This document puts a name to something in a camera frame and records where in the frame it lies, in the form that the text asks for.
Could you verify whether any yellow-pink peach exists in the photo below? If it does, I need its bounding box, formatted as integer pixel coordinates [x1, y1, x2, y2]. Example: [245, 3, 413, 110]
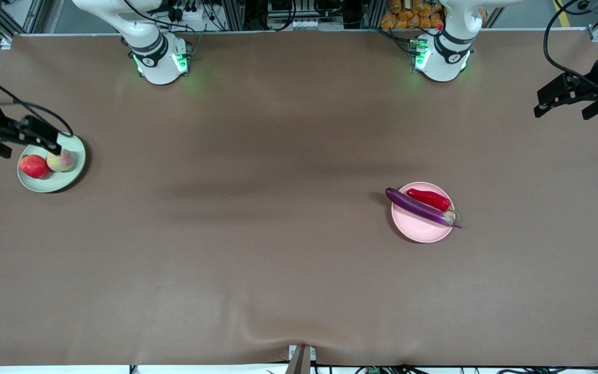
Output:
[46, 149, 75, 172]

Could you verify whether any white terminal block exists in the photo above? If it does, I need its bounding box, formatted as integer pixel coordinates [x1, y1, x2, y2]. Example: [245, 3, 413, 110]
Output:
[293, 18, 344, 31]

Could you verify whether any bag of orange items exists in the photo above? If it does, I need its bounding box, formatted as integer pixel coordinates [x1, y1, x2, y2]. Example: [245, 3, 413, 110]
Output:
[380, 0, 488, 30]

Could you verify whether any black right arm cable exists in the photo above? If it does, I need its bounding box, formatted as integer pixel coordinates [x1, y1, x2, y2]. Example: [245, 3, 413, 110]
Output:
[0, 62, 74, 138]

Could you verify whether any purple eggplant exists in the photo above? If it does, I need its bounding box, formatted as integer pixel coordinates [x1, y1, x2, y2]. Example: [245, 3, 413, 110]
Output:
[385, 188, 462, 229]

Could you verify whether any white power strip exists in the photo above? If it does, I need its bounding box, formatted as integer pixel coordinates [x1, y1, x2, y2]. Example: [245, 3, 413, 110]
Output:
[167, 0, 207, 21]

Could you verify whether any pale green round plate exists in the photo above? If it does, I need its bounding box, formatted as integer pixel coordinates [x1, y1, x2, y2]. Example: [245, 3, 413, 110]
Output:
[17, 132, 87, 193]

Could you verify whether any red chili pepper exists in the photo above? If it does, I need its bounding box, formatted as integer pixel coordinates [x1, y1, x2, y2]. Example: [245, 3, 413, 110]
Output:
[406, 188, 461, 220]

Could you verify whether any brown table cover mat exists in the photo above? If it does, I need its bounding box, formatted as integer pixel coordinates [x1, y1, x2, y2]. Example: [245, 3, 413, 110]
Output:
[0, 30, 598, 367]

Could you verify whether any grey metal table bracket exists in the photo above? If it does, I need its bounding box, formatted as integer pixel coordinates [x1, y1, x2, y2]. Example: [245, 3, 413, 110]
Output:
[285, 344, 317, 374]

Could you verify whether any pink round plate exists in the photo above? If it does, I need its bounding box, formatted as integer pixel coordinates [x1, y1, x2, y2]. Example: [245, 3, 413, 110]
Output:
[391, 182, 456, 244]

